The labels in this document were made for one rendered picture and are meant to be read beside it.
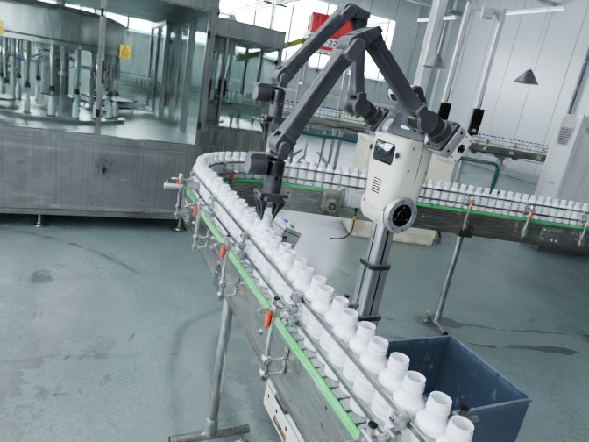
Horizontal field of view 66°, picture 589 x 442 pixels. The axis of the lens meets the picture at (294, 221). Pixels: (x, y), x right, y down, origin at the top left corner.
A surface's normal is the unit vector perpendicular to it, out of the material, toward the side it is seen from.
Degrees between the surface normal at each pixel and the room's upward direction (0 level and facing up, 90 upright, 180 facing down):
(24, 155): 90
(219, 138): 90
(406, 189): 101
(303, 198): 90
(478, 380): 90
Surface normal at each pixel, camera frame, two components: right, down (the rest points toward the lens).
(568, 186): 0.12, 0.29
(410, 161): 0.39, 0.33
